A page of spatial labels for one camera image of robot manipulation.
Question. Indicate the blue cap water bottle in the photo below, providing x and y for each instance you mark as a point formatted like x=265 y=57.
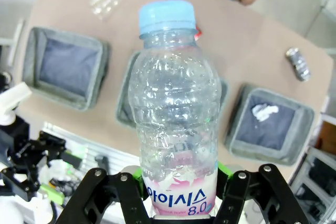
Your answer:
x=173 y=103

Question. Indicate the silver black drink can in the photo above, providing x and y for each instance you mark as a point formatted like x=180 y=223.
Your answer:
x=298 y=64

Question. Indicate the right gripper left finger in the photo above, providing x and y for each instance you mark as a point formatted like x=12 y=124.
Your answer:
x=126 y=197

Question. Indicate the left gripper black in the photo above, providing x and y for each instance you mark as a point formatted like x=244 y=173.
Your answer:
x=14 y=137

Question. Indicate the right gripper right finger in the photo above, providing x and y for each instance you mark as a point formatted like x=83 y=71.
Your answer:
x=244 y=197

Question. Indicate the metal shelf rack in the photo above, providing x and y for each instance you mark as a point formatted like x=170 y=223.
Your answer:
x=315 y=182

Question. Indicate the crumpled white tissue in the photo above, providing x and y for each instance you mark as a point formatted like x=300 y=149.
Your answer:
x=263 y=112

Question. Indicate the crushed clear plastic bottle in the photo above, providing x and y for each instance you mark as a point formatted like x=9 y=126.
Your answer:
x=106 y=1

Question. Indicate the grey felt basket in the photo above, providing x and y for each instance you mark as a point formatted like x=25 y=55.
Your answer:
x=124 y=113
x=267 y=132
x=68 y=66

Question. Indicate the brown cardboard box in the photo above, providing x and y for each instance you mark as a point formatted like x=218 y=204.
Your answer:
x=326 y=136

